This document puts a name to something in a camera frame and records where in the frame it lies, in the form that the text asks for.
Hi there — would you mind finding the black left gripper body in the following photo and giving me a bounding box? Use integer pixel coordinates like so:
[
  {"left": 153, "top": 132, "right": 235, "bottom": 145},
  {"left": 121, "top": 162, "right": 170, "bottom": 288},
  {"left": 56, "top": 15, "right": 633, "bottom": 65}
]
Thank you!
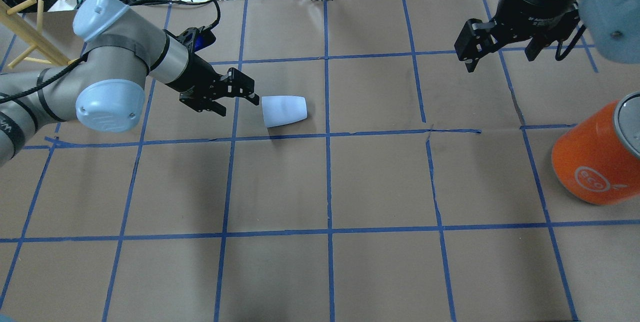
[{"left": 166, "top": 57, "right": 227, "bottom": 112}]

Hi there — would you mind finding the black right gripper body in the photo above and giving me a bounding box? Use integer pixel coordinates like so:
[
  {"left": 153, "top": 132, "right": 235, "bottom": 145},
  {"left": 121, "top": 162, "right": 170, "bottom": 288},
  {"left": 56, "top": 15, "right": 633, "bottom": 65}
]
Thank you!
[{"left": 493, "top": 0, "right": 578, "bottom": 45}]

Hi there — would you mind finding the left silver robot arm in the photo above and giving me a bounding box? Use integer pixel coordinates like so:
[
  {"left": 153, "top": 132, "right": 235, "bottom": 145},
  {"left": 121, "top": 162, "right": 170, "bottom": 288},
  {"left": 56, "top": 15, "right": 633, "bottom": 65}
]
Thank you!
[{"left": 0, "top": 0, "right": 260, "bottom": 164}]

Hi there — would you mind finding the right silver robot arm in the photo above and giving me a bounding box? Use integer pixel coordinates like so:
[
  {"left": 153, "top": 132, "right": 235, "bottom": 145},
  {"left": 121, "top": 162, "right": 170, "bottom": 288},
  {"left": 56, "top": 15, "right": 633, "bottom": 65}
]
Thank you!
[{"left": 454, "top": 0, "right": 640, "bottom": 73}]

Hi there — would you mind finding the wooden cup tree stand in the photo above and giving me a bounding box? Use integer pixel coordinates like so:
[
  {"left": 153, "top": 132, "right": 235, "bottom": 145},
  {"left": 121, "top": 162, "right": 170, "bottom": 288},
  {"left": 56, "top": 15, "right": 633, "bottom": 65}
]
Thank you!
[{"left": 0, "top": 0, "right": 73, "bottom": 69}]

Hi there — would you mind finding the orange cylindrical container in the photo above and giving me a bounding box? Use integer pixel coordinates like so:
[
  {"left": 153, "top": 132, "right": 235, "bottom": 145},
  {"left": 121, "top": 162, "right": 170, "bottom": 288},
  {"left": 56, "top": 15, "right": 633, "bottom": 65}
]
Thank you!
[{"left": 551, "top": 92, "right": 640, "bottom": 205}]

